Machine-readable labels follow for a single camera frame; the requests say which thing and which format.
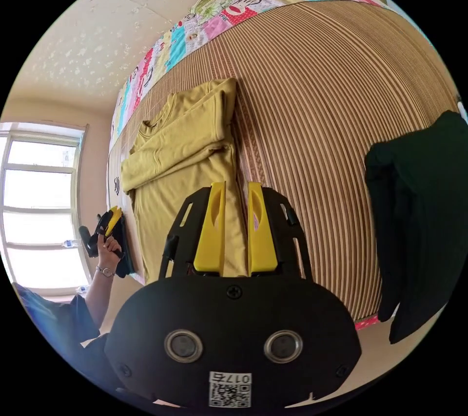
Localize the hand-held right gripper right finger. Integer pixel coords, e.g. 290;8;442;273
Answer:
247;181;279;277

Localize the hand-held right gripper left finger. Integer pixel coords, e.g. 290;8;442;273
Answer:
193;182;228;275

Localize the yellow long sleeve shirt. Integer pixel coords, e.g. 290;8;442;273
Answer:
120;78;250;284

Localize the person's left forearm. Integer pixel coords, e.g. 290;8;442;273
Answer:
84;265;117;328

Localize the person's left hand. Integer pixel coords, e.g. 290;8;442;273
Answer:
95;232;124;272

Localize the window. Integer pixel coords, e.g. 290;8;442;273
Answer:
0;122;91;297

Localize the person's body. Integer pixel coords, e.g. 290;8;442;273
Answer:
14;281;123;393

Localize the bed with woven mat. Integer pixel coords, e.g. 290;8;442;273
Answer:
106;0;466;332

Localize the black garment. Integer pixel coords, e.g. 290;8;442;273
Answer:
364;110;468;346

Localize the pillow with green print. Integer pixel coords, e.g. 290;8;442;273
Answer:
189;0;239;24

